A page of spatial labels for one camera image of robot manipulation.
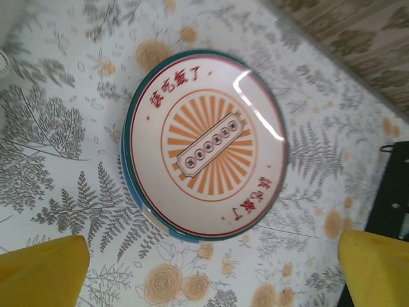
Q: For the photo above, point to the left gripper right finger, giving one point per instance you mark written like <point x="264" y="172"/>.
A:
<point x="380" y="275"/>

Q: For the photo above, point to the floral patterned tablecloth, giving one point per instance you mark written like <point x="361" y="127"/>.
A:
<point x="64" y="128"/>

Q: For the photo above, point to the aluminium table edge rail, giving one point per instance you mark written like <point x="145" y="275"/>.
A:
<point x="348" y="65"/>

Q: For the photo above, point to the orange sunburst ceramic plate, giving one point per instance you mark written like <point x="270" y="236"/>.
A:
<point x="207" y="144"/>

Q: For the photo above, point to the blue rimmed ceramic plate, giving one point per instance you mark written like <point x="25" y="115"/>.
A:
<point x="174" y="236"/>

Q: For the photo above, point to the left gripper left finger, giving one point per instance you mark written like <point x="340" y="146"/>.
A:
<point x="38" y="278"/>

